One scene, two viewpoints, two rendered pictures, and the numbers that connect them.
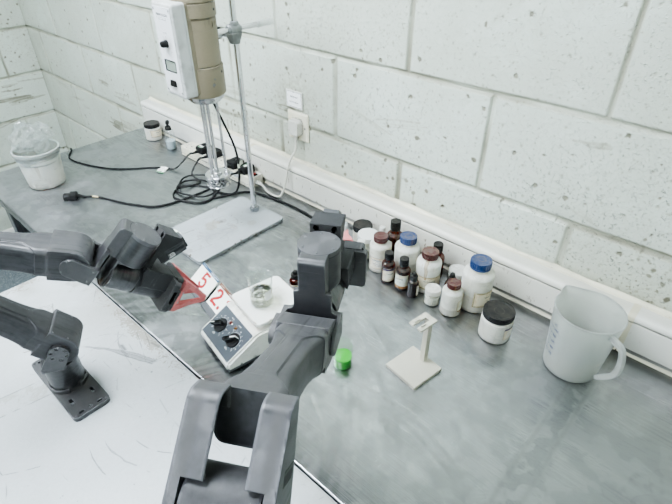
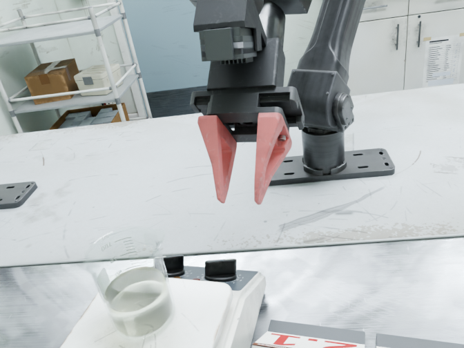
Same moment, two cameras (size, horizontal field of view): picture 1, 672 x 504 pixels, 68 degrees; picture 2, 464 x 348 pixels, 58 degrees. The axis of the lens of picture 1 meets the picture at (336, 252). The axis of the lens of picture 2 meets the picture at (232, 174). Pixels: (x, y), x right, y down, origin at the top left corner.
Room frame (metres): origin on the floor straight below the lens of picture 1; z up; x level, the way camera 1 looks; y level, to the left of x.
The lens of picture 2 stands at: (1.04, 0.09, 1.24)
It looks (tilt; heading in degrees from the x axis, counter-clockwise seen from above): 30 degrees down; 147
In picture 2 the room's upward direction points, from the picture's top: 10 degrees counter-clockwise
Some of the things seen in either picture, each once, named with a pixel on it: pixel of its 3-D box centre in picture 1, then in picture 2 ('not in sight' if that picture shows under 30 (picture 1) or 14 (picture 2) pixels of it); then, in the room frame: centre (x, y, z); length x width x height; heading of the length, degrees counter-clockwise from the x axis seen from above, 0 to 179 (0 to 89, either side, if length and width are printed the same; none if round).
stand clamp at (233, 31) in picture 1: (222, 30); not in sight; (1.33, 0.28, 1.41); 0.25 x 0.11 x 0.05; 138
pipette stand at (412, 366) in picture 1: (416, 346); not in sight; (0.69, -0.16, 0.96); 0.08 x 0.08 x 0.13; 39
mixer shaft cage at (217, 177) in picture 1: (212, 141); not in sight; (1.22, 0.32, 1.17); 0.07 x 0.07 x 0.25
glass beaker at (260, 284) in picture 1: (259, 288); (137, 281); (0.79, 0.16, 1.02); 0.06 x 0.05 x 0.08; 74
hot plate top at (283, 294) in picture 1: (268, 300); (142, 335); (0.80, 0.14, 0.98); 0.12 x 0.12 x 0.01; 37
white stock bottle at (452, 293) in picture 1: (452, 296); not in sight; (0.86, -0.26, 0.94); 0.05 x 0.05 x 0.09
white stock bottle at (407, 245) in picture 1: (406, 254); not in sight; (1.00, -0.18, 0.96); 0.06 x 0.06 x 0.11
